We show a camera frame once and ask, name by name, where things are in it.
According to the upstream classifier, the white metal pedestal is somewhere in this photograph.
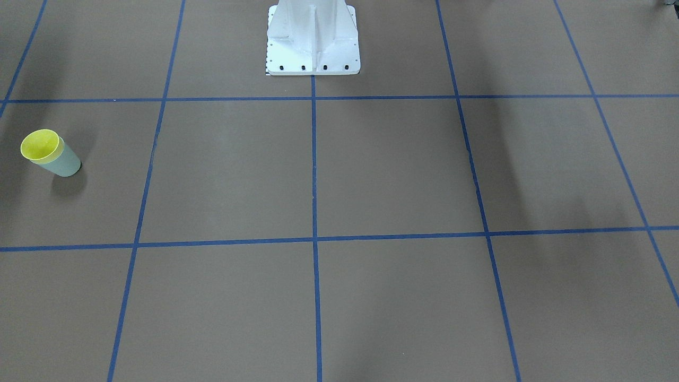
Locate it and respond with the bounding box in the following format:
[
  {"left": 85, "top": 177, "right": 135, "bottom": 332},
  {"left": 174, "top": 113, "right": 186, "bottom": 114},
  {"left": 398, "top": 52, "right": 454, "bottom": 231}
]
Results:
[{"left": 265, "top": 1, "right": 361, "bottom": 76}]

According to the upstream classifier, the green plastic cup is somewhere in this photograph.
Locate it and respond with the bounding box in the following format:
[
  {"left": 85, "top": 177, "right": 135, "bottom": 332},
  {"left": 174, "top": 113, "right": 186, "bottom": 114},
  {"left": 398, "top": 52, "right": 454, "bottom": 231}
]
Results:
[{"left": 34, "top": 138, "right": 82, "bottom": 177}]

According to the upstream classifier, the yellow plastic cup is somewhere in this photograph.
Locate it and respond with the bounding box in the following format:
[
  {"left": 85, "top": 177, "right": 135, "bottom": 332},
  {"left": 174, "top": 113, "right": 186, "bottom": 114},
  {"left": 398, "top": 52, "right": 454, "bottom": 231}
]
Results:
[{"left": 20, "top": 129, "right": 65, "bottom": 164}]

